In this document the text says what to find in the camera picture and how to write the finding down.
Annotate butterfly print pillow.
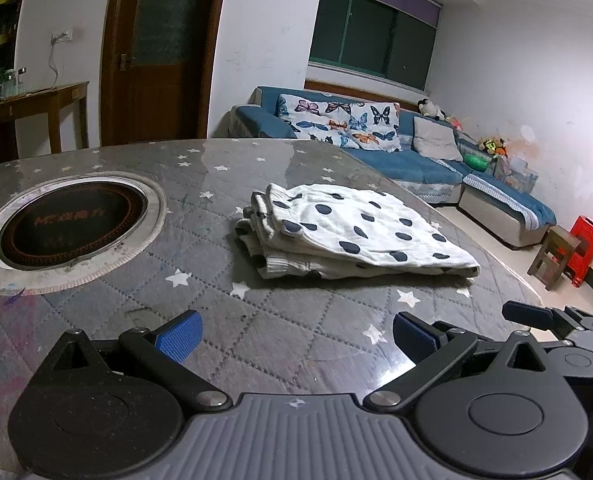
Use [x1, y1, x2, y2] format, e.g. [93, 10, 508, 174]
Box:
[277, 94, 403, 153]

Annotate pile of toys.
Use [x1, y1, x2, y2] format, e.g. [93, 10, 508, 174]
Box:
[457, 136, 538, 194]

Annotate glass kettle on table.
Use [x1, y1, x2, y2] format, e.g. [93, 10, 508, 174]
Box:
[0, 67, 26, 101]

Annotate plush toy on sofa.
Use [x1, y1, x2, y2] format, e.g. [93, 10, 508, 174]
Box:
[417, 98, 447, 122]

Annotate green framed window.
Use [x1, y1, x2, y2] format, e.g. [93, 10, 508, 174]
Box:
[309, 0, 436, 91]

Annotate small wooden stool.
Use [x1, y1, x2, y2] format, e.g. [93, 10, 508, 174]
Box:
[527, 226, 581, 290]

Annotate blue sofa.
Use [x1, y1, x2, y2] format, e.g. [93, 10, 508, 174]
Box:
[228, 87, 557, 248]

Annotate round induction cooker inset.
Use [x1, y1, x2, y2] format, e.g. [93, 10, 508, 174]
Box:
[0, 171, 167, 297]

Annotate wooden side table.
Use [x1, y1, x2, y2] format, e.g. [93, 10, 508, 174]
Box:
[0, 81, 89, 162]

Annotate wall socket with cord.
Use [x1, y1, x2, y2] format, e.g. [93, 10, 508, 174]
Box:
[47, 28, 74, 91]

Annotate beige cushion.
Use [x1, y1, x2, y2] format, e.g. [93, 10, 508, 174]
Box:
[412, 117, 463, 162]

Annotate red plastic stool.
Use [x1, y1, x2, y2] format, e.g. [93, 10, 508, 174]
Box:
[564, 216, 593, 287]

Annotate dark wooden door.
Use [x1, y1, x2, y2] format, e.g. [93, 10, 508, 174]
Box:
[99, 0, 223, 146]

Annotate white polka dot garment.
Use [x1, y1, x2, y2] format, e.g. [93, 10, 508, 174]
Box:
[234, 184, 479, 280]

